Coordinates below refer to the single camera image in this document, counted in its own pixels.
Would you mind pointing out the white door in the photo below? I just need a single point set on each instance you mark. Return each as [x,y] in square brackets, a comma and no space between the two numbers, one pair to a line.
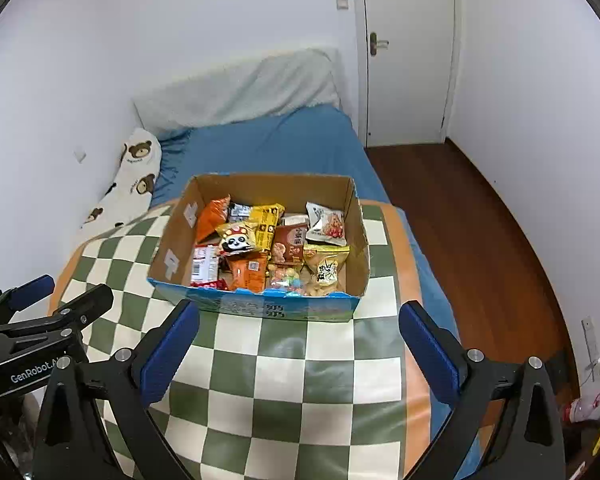
[405,69]

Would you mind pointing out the blue bed sheet mattress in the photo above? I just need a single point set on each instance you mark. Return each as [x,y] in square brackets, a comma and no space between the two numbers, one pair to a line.
[317,140]

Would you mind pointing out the orange snack pack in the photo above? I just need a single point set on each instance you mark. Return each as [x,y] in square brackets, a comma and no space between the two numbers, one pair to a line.
[248,271]
[213,215]

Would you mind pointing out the cardboard milk box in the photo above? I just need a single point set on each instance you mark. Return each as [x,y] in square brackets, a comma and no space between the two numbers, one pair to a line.
[171,268]

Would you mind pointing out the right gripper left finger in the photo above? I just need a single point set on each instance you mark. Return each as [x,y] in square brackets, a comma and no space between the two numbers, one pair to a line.
[71,441]

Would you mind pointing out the plastic bottle on floor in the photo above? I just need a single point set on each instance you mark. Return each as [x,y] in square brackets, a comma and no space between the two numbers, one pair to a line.
[580,409]

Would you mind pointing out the black long snack pack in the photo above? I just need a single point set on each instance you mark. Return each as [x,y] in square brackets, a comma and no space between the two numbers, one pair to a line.
[238,212]

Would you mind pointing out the wall socket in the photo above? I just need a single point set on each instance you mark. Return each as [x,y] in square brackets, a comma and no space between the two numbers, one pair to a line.
[592,348]

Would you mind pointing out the white wafer snack pack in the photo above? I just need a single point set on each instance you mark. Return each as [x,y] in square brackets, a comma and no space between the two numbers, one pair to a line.
[295,220]

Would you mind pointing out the bear print long pillow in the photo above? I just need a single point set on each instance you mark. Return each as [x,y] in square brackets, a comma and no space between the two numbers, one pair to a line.
[130,193]

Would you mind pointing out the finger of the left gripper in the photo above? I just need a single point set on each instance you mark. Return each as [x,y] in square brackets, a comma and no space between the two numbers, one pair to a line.
[16,299]
[80,312]

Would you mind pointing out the green white checkered mat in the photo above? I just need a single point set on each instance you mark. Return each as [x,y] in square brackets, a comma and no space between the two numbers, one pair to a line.
[265,398]

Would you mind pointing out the yellow long snack pack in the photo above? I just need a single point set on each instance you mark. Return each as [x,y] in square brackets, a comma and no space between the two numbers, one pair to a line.
[267,218]

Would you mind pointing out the brown red snack pack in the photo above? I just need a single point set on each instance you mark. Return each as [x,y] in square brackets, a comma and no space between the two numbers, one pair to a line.
[288,243]

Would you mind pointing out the colourful candy balls bag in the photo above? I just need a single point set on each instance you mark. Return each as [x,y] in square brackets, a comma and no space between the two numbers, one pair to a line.
[285,278]

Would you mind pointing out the white cookie snack bag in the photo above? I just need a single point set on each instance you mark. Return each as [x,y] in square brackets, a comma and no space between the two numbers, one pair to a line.
[325,225]

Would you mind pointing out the yellow chips bag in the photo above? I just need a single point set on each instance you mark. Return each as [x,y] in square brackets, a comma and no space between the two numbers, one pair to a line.
[324,262]

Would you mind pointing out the panda yellow snack bag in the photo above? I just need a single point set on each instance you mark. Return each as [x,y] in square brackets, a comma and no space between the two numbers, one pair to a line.
[237,238]

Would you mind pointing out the white dotted pillow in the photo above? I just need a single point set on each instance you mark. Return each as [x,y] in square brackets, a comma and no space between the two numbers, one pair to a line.
[271,86]

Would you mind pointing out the red white stick pack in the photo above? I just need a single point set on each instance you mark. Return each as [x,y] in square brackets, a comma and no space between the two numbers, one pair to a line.
[205,265]

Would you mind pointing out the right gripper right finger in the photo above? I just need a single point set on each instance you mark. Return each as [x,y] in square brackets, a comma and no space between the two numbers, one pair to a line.
[527,440]

